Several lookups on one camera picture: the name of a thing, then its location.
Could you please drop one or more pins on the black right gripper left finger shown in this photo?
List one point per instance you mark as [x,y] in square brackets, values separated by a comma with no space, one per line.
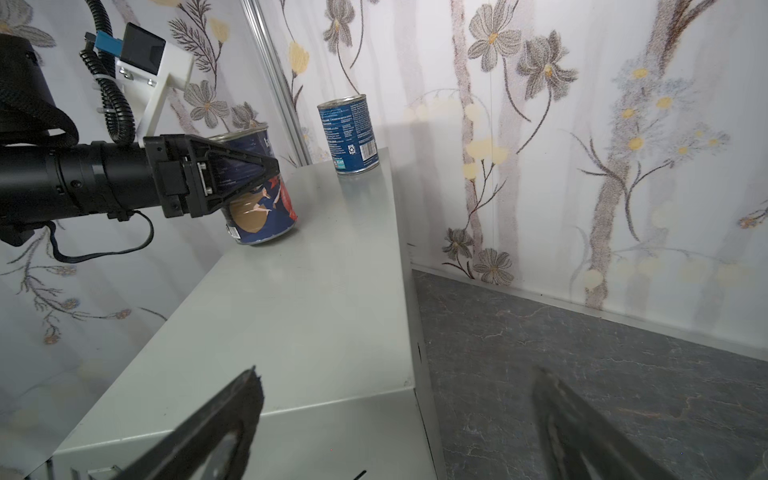
[214,442]

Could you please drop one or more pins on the dark navy tall can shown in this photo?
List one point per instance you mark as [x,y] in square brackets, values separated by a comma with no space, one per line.
[265,212]

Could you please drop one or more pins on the grey metal cabinet counter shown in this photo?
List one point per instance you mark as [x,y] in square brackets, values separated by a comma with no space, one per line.
[327,315]

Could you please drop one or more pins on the blue label tall can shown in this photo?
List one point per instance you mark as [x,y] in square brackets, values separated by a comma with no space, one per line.
[349,133]

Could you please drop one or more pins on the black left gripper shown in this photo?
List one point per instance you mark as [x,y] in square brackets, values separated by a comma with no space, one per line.
[194,176]

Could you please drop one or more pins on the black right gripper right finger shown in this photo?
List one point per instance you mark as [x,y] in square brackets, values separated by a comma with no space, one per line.
[577,442]

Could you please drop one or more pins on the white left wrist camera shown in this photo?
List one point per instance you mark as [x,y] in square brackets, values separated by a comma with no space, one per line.
[148,67]

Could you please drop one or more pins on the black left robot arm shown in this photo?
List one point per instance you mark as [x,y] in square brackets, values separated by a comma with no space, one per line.
[47,174]

